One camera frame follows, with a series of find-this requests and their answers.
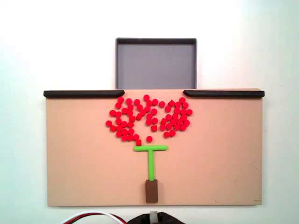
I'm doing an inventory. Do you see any tan flat board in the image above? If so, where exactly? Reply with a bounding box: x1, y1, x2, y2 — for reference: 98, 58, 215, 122
44, 88, 265, 208

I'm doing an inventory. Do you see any white red black servo cable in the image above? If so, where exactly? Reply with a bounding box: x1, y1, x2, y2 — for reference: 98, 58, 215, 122
61, 210, 128, 224

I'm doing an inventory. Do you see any green T tool brown handle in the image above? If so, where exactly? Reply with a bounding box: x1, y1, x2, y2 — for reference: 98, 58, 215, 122
133, 144, 168, 203

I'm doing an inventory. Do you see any grey square tray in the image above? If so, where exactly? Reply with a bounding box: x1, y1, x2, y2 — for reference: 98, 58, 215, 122
115, 37, 198, 90

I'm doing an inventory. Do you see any black rail strip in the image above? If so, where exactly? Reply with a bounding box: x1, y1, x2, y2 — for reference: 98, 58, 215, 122
183, 90, 265, 99
43, 90, 125, 98

